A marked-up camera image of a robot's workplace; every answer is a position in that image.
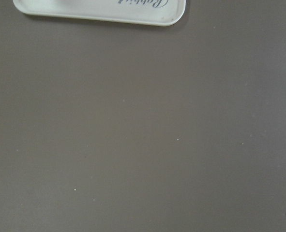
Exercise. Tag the cream plastic tray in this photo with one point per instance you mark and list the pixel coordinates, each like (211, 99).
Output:
(143, 12)

